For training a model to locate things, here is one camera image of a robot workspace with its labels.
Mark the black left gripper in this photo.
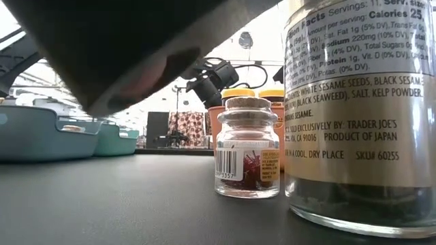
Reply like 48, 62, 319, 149
87, 0, 283, 116

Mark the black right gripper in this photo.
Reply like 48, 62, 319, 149
185, 59, 225, 110

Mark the small pink-capped item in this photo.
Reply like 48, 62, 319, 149
213, 96, 281, 200

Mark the gold-label furikake glass jar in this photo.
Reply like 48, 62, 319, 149
283, 0, 436, 240

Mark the brown white dotted cloth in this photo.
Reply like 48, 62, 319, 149
168, 111, 213, 149

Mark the salmon red plastic bin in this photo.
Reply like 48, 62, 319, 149
208, 104, 286, 172

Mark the black tripod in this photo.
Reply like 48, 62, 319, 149
152, 84, 190, 148

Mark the dark ceiling fixture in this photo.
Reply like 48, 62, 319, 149
238, 31, 255, 50

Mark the black monitor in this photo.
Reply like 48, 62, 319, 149
145, 111, 170, 150

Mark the teal plastic bin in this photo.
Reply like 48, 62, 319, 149
92, 122, 140, 158

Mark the blue plastic bin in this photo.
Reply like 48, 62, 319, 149
0, 104, 104, 163

